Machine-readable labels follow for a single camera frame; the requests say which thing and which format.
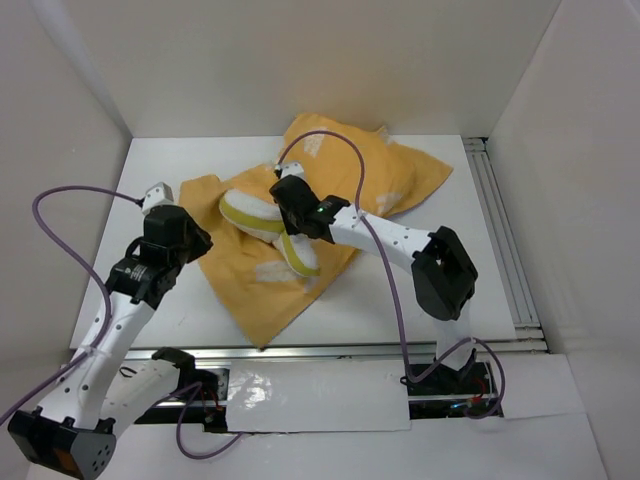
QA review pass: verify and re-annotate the white pillow with yellow edge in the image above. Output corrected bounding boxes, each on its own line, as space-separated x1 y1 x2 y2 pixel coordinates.
219 189 320 278

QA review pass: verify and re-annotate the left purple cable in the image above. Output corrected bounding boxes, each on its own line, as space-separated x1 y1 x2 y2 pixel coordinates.
0 185 251 459

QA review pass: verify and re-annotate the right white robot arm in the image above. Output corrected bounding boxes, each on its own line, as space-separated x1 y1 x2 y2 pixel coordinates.
270 175 478 392

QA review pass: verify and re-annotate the white cover plate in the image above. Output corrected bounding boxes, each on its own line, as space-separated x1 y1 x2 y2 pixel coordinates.
226 359 411 433

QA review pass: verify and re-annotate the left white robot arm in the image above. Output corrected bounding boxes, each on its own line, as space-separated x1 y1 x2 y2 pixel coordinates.
8 204 213 479

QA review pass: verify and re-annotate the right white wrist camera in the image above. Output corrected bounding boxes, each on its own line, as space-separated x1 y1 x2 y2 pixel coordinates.
274 162 306 181

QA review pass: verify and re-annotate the purple cable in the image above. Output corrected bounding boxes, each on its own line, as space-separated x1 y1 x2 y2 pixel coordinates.
273 130 504 419
0 185 251 459

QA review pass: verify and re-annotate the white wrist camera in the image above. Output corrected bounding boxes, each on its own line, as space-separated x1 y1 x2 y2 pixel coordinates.
274 162 306 181
141 182 175 215

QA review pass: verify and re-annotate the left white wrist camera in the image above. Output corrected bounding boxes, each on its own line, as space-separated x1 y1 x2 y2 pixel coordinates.
141 182 175 215

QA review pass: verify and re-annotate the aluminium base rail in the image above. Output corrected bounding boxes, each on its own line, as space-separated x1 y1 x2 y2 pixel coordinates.
124 341 551 365

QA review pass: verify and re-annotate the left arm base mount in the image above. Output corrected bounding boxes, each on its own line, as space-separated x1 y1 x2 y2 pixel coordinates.
135 368 229 433

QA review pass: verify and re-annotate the aluminium side rail frame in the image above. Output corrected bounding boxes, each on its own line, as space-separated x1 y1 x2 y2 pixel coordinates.
462 137 550 354

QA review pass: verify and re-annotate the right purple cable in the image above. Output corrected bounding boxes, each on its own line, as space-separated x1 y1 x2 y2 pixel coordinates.
273 130 504 419

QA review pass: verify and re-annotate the orange pillowcase with blue back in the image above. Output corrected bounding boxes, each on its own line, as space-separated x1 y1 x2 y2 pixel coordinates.
179 113 452 348

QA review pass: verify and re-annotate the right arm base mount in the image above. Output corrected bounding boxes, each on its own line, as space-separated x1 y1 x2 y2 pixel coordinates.
400 361 502 420

